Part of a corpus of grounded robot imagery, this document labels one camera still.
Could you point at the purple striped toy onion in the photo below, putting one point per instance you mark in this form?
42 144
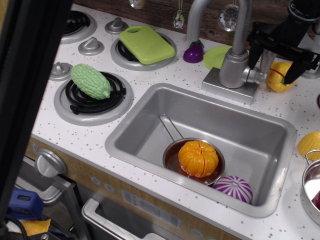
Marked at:
235 187

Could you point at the silver stove knob back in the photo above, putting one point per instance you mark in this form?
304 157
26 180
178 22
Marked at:
116 26

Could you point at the back left stove burner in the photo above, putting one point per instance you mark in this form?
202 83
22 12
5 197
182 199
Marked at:
79 26

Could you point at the green toy bitter gourd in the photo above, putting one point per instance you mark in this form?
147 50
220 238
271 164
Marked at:
91 81

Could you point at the yellow toy corn piece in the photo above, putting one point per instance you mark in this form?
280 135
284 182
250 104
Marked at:
309 142

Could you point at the purple toy eggplant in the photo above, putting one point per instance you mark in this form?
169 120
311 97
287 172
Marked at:
195 52

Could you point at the silver oven door handle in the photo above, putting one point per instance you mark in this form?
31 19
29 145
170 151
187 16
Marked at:
50 190

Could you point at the small steel saucepan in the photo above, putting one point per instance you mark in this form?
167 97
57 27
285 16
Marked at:
170 155

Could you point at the steel pot at right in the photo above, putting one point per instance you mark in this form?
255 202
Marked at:
310 188

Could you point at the green toy plate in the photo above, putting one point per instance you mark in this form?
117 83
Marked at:
214 57

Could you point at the green toy cutting board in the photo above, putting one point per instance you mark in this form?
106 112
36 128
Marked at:
146 44

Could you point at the silver toy sink basin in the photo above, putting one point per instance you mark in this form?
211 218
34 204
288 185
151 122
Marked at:
236 156

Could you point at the silver faucet lever handle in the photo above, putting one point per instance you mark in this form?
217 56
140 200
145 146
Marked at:
258 75

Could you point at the silver dishwasher door handle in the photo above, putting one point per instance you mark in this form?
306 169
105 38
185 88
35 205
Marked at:
109 221

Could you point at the yellow cloth piece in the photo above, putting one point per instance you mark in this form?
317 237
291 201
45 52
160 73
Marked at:
34 227

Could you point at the silver stove knob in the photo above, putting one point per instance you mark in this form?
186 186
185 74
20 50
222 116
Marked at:
91 47
116 26
61 71

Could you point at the yellow toy bell pepper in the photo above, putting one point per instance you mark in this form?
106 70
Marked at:
276 76

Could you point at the silver toy faucet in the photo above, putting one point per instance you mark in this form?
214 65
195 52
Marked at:
232 78

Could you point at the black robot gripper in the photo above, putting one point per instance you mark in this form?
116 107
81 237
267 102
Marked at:
282 37

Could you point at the orange toy pumpkin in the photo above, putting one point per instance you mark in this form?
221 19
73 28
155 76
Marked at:
198 159

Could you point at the stove burner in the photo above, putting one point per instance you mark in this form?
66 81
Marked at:
77 108
79 26
125 59

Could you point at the silver post at right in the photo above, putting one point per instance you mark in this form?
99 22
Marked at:
312 73

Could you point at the hanging silver spoon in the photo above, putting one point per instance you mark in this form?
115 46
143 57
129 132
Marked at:
137 4

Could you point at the black foreground post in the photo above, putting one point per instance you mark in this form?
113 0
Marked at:
29 40

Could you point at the front stove burner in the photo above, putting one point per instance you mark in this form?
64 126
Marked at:
77 108

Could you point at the silver oven dial knob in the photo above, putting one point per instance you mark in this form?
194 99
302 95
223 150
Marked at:
48 164

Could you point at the silver stove knob middle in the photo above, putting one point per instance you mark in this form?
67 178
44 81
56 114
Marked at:
91 47

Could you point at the middle stove burner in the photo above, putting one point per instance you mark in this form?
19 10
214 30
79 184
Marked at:
125 59

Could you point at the silver stove knob front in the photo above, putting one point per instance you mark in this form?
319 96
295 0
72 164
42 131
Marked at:
61 71

